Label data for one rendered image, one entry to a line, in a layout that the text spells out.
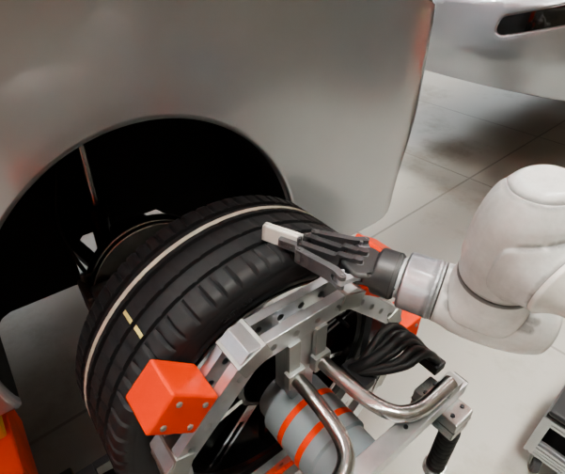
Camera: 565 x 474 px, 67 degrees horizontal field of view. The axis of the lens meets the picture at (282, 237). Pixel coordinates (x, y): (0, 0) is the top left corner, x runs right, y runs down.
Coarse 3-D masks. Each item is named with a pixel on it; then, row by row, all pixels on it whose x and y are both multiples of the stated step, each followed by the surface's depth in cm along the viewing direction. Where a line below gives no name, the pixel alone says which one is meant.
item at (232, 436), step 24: (288, 288) 76; (336, 336) 107; (336, 360) 108; (264, 384) 97; (240, 408) 91; (216, 432) 102; (240, 432) 104; (264, 432) 101; (216, 456) 92; (240, 456) 98
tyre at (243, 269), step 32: (192, 224) 79; (224, 224) 78; (256, 224) 78; (288, 224) 80; (320, 224) 89; (192, 256) 73; (224, 256) 71; (256, 256) 70; (288, 256) 71; (160, 288) 70; (192, 288) 69; (224, 288) 66; (256, 288) 69; (96, 320) 76; (128, 320) 70; (160, 320) 68; (192, 320) 65; (224, 320) 68; (96, 352) 74; (128, 352) 68; (160, 352) 64; (192, 352) 67; (96, 384) 73; (128, 384) 66; (96, 416) 75; (128, 416) 66; (128, 448) 68
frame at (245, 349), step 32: (320, 288) 73; (352, 288) 73; (256, 320) 67; (288, 320) 67; (320, 320) 70; (384, 320) 86; (224, 352) 64; (256, 352) 63; (224, 384) 63; (160, 448) 66; (192, 448) 66
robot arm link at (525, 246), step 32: (512, 192) 44; (544, 192) 42; (480, 224) 48; (512, 224) 44; (544, 224) 42; (480, 256) 49; (512, 256) 45; (544, 256) 43; (480, 288) 52; (512, 288) 47; (544, 288) 43
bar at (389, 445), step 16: (464, 384) 74; (448, 400) 72; (432, 416) 69; (400, 432) 67; (416, 432) 68; (368, 448) 65; (384, 448) 65; (400, 448) 66; (368, 464) 63; (384, 464) 64
